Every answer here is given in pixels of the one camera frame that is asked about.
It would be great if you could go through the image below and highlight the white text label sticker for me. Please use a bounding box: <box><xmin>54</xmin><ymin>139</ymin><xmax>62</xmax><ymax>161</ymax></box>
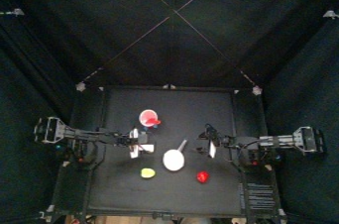
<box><xmin>244</xmin><ymin>181</ymin><xmax>270</xmax><ymax>215</ymax></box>

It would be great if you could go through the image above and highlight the yellow toy lemon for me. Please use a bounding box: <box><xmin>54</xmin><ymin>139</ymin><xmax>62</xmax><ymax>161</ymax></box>
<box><xmin>138</xmin><ymin>167</ymin><xmax>157</xmax><ymax>179</ymax></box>

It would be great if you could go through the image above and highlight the white toy frying pan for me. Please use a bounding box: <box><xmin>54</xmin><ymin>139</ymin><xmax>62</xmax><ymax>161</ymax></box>
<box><xmin>161</xmin><ymin>139</ymin><xmax>189</xmax><ymax>172</ymax></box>

